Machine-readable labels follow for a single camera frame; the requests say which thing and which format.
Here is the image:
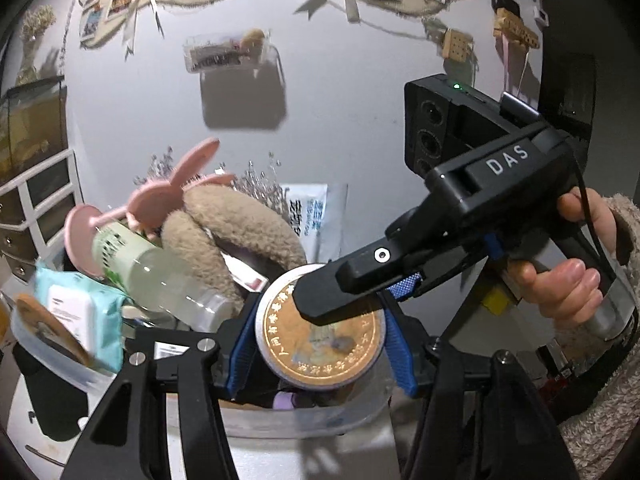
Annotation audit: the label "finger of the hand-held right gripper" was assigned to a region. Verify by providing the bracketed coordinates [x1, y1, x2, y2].
[386, 270, 426, 303]
[292, 232, 466, 331]

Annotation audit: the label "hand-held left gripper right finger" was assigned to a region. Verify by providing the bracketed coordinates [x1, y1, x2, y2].
[377, 302, 581, 480]

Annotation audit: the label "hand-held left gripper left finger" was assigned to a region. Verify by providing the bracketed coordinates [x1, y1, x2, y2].
[60, 305, 261, 480]

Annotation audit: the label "round gold tin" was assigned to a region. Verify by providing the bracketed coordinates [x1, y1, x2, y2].
[252, 264, 388, 391]

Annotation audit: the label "clear plastic container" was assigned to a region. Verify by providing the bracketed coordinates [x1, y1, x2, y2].
[10, 255, 396, 438]

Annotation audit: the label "clear bottle green label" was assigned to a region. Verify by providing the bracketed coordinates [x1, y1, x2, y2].
[92, 222, 238, 333]

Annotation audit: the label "person's right forearm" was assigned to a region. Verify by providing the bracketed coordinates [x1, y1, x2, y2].
[555, 192, 640, 480]

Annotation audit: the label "person's right hand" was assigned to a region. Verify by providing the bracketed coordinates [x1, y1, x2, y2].
[507, 187, 621, 321]

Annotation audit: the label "black box with barcode label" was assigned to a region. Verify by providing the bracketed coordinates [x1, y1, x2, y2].
[150, 339, 178, 361]

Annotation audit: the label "white card red stripe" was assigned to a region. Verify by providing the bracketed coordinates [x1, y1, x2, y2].
[220, 252, 268, 293]

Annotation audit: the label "white pouch blue print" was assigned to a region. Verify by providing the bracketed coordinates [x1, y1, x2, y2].
[279, 182, 349, 263]

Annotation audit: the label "wooden perforated block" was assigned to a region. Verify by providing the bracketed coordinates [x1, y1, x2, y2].
[442, 27, 473, 61]

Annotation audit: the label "beige plush earmuffs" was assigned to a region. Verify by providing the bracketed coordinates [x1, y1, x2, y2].
[160, 186, 308, 306]

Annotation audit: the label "wooden hook rack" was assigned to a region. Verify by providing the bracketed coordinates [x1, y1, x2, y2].
[492, 7, 541, 52]

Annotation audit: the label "teal wet wipes pack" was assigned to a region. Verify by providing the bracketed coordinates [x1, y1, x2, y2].
[34, 266, 128, 373]

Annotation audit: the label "pink rabbit-shaped handheld fan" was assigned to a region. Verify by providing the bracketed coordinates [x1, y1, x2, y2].
[64, 137, 237, 278]

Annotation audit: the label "black sun visor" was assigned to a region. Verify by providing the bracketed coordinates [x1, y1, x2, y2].
[12, 345, 91, 441]

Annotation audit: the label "cork panda coaster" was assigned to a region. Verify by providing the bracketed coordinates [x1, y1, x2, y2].
[15, 294, 93, 367]

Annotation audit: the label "white drawer unit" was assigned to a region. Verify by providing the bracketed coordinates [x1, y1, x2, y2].
[0, 147, 83, 281]

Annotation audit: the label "glass tank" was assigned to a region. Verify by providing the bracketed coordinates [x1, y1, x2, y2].
[0, 76, 68, 186]

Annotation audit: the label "glass vase with dried flowers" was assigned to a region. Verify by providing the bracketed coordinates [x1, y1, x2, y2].
[15, 5, 57, 86]

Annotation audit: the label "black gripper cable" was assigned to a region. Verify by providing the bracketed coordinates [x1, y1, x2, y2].
[570, 140, 621, 291]

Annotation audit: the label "clear wall box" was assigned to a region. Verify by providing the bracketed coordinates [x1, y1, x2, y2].
[182, 30, 273, 76]

